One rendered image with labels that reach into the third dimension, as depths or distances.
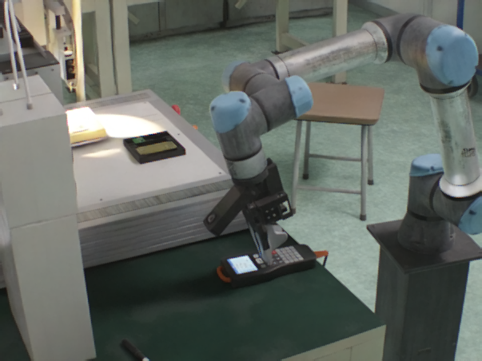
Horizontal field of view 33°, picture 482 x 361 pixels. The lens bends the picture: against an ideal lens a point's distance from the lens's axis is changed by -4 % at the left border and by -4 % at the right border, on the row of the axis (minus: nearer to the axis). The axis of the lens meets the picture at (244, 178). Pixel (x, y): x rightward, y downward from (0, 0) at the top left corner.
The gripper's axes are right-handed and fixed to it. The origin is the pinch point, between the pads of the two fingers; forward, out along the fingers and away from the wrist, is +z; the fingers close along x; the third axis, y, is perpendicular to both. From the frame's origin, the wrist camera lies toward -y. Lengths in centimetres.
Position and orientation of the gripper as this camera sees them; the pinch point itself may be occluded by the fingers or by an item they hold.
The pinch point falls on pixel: (267, 258)
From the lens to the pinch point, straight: 168.8
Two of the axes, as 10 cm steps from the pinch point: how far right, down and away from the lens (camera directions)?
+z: 2.6, 8.2, 5.0
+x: -3.5, -4.1, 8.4
